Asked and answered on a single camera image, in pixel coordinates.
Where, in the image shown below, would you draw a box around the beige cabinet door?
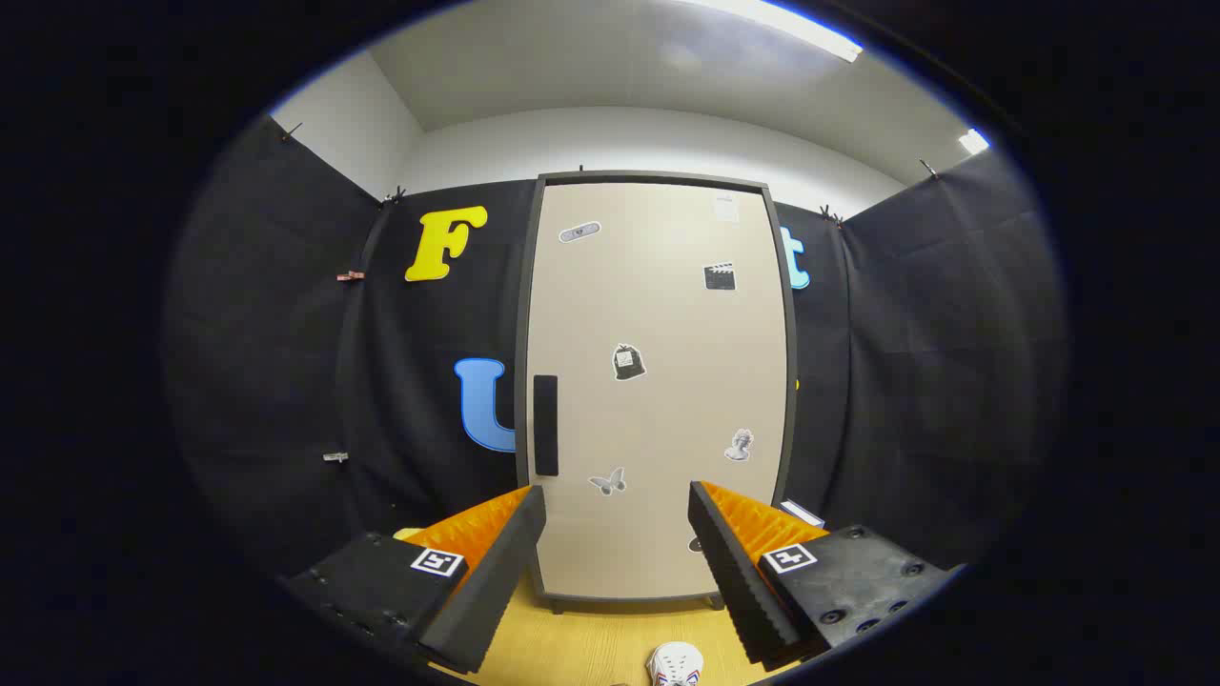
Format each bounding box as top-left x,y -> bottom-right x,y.
527,181 -> 790,601

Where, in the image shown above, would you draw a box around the dark grey cabinet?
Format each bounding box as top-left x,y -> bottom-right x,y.
515,171 -> 800,614

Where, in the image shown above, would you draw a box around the long ceiling light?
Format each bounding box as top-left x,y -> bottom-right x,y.
686,0 -> 864,63

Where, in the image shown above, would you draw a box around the black backdrop cloth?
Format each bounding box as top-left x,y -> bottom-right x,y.
162,114 -> 1068,582

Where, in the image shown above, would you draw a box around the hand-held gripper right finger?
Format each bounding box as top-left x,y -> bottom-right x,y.
687,480 -> 957,670

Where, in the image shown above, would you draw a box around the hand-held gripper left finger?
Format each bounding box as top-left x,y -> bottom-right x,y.
282,484 -> 548,676

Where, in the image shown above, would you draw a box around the white sneaker with striped sides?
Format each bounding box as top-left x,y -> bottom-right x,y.
646,642 -> 706,686

